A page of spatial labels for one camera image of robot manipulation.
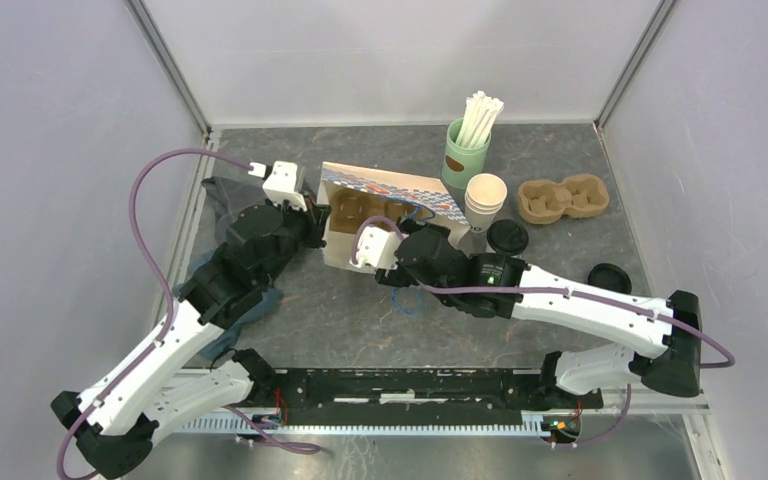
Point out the stack of paper cups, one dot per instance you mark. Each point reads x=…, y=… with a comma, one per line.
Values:
x=484, y=196

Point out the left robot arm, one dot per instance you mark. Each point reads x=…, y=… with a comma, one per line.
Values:
x=116, y=422

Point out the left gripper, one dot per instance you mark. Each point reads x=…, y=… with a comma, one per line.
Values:
x=314, y=217

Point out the remaining black lid stack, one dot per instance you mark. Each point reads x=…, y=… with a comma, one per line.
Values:
x=610, y=277

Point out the blue cloth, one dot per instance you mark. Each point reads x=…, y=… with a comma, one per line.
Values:
x=269, y=303

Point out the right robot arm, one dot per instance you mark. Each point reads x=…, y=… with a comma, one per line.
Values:
x=651, y=340

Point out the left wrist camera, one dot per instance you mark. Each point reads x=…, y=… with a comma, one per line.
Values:
x=283, y=184

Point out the black plastic cup lid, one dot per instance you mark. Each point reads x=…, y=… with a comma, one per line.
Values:
x=507, y=237

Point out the green straw holder cup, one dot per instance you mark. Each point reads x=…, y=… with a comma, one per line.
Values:
x=460, y=164

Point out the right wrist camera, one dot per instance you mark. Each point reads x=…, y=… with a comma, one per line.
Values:
x=376, y=249

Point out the brown paper bag blue handles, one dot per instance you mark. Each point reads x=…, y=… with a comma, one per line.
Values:
x=436, y=205

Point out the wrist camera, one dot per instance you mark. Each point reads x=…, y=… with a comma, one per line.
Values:
x=376, y=249
x=283, y=184

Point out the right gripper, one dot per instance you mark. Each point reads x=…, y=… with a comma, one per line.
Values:
x=398, y=276

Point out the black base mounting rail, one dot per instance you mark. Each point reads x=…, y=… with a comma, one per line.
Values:
x=411, y=397

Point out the brown cardboard cup carrier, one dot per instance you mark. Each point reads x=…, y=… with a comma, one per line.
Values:
x=543, y=202

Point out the white wrapped straws bundle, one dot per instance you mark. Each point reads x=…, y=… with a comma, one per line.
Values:
x=481, y=112

